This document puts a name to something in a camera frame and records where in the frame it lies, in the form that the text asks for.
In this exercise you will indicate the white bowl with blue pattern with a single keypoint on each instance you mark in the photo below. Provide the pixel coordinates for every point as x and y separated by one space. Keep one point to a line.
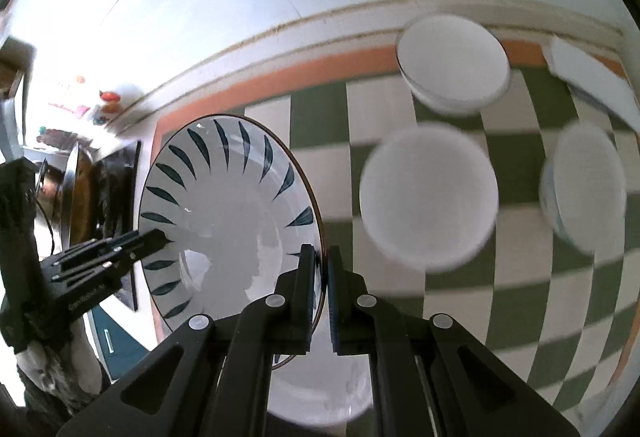
585 187

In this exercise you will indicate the person's left hand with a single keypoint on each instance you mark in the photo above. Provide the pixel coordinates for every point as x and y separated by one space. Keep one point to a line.
55 362

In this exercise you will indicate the colourful wall stickers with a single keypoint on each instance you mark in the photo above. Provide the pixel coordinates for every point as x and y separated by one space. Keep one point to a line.
100 104

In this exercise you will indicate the green white checkered cloth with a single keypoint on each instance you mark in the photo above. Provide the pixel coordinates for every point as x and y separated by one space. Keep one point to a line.
320 117

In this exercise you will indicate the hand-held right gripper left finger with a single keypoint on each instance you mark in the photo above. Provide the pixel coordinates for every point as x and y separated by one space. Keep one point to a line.
310 269

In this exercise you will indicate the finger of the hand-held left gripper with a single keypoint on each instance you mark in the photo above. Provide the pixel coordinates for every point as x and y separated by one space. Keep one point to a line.
125 246
105 269

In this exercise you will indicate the blue kitchen cabinet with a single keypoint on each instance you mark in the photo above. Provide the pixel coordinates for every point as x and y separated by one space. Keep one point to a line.
117 342

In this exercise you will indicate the plate with blue leaf pattern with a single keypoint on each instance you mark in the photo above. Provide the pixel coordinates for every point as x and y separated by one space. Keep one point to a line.
225 197

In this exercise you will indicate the dark wok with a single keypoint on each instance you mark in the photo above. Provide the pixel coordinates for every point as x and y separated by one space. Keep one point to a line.
82 187

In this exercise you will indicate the black gas cooktop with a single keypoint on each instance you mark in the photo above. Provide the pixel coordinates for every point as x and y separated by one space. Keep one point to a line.
125 177

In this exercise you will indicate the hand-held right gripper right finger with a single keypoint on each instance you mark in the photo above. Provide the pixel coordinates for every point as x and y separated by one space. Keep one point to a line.
334 299

